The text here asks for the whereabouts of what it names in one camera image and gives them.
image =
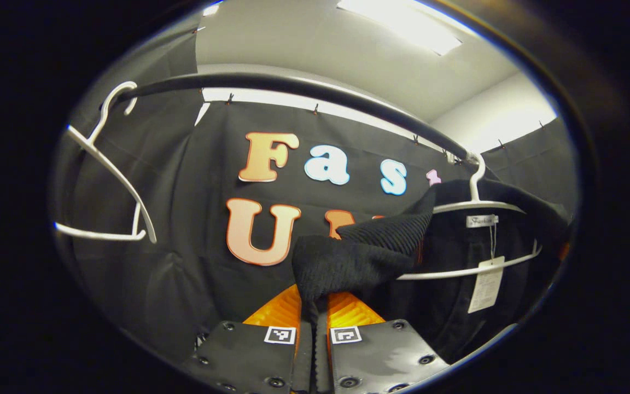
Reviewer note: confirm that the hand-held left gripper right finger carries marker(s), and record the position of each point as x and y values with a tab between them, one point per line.
321	355

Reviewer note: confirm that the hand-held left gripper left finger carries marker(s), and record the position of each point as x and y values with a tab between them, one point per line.
304	355

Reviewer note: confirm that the black jacket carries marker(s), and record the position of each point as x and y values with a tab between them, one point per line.
348	262

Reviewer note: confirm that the white clothes hanger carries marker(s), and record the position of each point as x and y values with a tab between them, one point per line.
476	186
101	236

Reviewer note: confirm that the black clothes rack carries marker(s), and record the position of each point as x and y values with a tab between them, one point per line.
238	80

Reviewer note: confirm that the black backdrop cloth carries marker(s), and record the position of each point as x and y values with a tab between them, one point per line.
184	273

